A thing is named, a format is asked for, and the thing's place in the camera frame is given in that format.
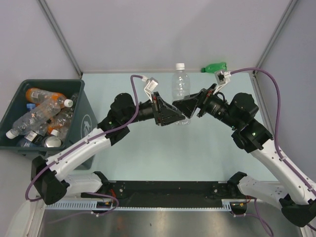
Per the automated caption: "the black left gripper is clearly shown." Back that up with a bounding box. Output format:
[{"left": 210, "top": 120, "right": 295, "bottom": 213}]
[{"left": 122, "top": 92, "right": 184, "bottom": 126}]

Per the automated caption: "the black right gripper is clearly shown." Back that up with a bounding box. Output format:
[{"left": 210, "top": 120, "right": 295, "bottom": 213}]
[{"left": 173, "top": 83, "right": 240, "bottom": 129}]

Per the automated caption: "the clear bottle white cap back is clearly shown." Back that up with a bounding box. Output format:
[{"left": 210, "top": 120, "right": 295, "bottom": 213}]
[{"left": 171, "top": 63, "right": 192, "bottom": 126}]

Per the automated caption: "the tall clear bottle white cap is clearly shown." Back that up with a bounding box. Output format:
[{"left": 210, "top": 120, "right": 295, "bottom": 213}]
[{"left": 47, "top": 93, "right": 79, "bottom": 142}]

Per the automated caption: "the orange label bottle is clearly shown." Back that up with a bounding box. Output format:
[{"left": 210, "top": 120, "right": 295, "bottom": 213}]
[{"left": 26, "top": 87, "right": 67, "bottom": 104}]

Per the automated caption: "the clear bottle black cap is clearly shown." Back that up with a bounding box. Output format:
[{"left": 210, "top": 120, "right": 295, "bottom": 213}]
[{"left": 16, "top": 131, "right": 46, "bottom": 148}]

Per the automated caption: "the clear bottle silver cap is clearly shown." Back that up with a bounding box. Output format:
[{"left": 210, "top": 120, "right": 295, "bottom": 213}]
[{"left": 43, "top": 136, "right": 62, "bottom": 148}]

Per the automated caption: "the clear bottle blue label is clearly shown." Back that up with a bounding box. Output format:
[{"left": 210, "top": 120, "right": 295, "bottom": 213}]
[{"left": 26, "top": 103, "right": 36, "bottom": 112}]

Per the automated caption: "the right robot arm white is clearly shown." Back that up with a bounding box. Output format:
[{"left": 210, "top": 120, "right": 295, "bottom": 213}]
[{"left": 172, "top": 87, "right": 316, "bottom": 227}]

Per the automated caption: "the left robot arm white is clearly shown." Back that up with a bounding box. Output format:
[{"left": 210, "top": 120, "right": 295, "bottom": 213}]
[{"left": 31, "top": 92, "right": 185, "bottom": 205}]

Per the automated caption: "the dark green plastic bin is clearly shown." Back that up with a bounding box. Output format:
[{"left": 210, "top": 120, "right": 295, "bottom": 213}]
[{"left": 0, "top": 79, "right": 98, "bottom": 160}]

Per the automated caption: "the green bottle at back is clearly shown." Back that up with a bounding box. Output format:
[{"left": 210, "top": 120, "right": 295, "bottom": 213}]
[{"left": 200, "top": 62, "right": 227, "bottom": 74}]

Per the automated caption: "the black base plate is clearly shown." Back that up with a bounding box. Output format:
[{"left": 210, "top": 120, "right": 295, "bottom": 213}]
[{"left": 81, "top": 180, "right": 247, "bottom": 208}]

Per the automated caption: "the white cable duct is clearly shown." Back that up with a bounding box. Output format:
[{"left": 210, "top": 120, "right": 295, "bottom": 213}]
[{"left": 45, "top": 198, "right": 119, "bottom": 210}]

